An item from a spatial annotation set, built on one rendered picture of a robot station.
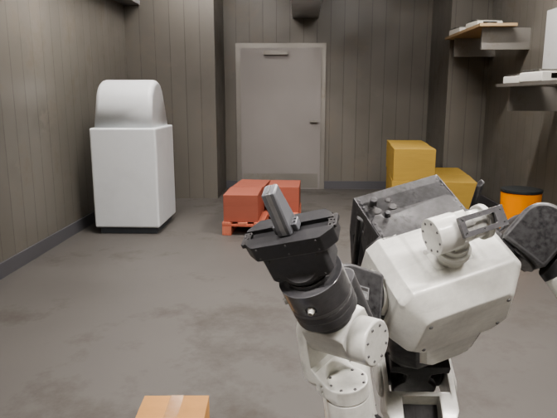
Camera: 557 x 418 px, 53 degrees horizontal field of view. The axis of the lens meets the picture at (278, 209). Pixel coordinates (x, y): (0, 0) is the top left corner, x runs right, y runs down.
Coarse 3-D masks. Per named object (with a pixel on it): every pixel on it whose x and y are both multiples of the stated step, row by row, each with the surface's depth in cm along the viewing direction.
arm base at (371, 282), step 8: (344, 264) 98; (352, 264) 99; (360, 272) 98; (368, 272) 99; (376, 272) 100; (360, 280) 98; (368, 280) 98; (376, 280) 99; (368, 288) 98; (376, 288) 99; (368, 296) 97; (376, 296) 98; (368, 304) 97; (376, 304) 97; (376, 312) 97
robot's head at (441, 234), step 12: (444, 216) 94; (456, 216) 94; (480, 216) 95; (432, 228) 94; (444, 228) 92; (456, 228) 92; (468, 228) 94; (432, 240) 95; (444, 240) 92; (456, 240) 93; (468, 240) 95; (432, 252) 96; (444, 252) 94; (456, 252) 98; (468, 252) 99
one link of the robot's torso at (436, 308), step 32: (384, 192) 114; (416, 192) 114; (448, 192) 114; (480, 192) 111; (352, 224) 118; (384, 224) 108; (416, 224) 108; (352, 256) 111; (384, 256) 103; (416, 256) 102; (480, 256) 102; (512, 256) 102; (384, 288) 101; (416, 288) 97; (448, 288) 98; (480, 288) 100; (512, 288) 101; (384, 320) 104; (416, 320) 98; (448, 320) 99; (480, 320) 104; (416, 352) 109; (448, 352) 113
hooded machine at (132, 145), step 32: (96, 96) 557; (128, 96) 554; (160, 96) 585; (96, 128) 552; (128, 128) 551; (160, 128) 570; (96, 160) 557; (128, 160) 556; (160, 160) 570; (96, 192) 564; (128, 192) 563; (160, 192) 571; (96, 224) 571; (128, 224) 569; (160, 224) 572
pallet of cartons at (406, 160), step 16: (400, 144) 640; (416, 144) 640; (400, 160) 589; (416, 160) 587; (432, 160) 585; (400, 176) 592; (416, 176) 590; (448, 176) 629; (464, 176) 629; (464, 192) 584
